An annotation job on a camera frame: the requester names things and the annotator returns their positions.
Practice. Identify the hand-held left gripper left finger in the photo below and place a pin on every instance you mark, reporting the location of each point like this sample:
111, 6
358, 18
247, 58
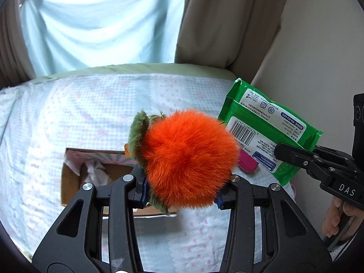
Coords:
141, 189

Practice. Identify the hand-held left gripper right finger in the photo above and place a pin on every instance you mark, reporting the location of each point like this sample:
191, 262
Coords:
220, 200

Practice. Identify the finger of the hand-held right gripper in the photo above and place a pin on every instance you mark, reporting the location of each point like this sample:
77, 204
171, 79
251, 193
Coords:
295, 155

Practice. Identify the green wet wipes packet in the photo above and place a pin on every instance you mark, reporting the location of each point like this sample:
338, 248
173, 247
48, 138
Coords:
266, 125

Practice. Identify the orange fluffy plush toy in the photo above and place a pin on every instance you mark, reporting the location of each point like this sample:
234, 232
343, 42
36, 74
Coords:
187, 159

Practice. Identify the cardboard box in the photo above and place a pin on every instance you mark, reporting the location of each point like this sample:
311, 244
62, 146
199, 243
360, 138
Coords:
71, 176

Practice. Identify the person's right hand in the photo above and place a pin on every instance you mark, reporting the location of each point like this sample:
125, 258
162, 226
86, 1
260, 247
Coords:
331, 219

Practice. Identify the pink packet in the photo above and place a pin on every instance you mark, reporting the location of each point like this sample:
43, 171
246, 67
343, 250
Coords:
248, 160

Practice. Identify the white cloth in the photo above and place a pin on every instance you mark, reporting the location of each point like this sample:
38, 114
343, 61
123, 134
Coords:
95, 172

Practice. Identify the white dotted blanket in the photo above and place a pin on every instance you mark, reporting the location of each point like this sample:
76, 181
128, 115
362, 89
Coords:
71, 113

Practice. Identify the green bed sheet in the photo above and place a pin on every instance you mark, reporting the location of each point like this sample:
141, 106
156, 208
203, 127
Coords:
142, 68

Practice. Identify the light blue sheer curtain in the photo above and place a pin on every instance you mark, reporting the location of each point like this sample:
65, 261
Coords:
99, 20

